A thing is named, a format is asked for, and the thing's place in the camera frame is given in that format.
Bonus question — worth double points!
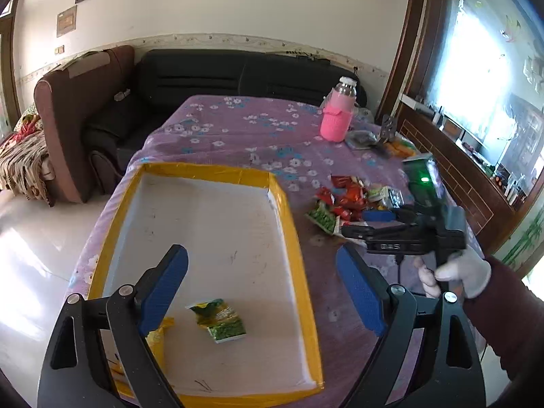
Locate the pale green candy wrapper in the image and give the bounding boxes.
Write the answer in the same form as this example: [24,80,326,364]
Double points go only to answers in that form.
[367,186,389,203]

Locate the patterned blanket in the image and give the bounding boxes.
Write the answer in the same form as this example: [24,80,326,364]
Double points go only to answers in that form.
[0,104,55,206]

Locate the yellow taped white tray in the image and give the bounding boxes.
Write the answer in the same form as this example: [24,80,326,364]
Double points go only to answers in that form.
[88,163,324,407]

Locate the wooden tv cabinet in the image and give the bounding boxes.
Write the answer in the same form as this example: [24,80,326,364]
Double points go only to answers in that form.
[377,0,543,269]

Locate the pink knit sleeved bottle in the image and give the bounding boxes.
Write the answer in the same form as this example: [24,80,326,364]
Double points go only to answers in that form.
[320,76,358,143]

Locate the orange cracker pack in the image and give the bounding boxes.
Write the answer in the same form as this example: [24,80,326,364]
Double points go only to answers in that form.
[385,141,417,159]

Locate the white gloved right hand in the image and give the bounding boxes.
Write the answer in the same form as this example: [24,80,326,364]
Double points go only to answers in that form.
[413,247,491,299]

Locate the dark red crumpled wrapper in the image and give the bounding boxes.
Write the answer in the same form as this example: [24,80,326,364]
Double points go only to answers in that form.
[316,176,369,222]

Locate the dark red sleeved right forearm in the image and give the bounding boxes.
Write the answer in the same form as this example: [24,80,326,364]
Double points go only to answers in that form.
[462,255,544,383]

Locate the purple floral tablecloth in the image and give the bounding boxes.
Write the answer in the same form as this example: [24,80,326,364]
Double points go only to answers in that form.
[70,96,411,407]

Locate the brown fabric armchair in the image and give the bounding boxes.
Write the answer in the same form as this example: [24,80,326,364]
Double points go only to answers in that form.
[33,45,135,204]

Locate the black leather sofa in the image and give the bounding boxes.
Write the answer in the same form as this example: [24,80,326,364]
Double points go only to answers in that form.
[81,49,356,190]

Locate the clear bag of dark seeds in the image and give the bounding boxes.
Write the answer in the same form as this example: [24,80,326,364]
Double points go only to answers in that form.
[345,130,378,150]

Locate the green pea snack packet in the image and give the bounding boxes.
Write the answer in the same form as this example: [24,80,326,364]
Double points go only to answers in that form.
[305,201,337,235]

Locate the small wall plaque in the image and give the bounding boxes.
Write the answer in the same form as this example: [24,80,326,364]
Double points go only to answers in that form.
[56,5,78,38]

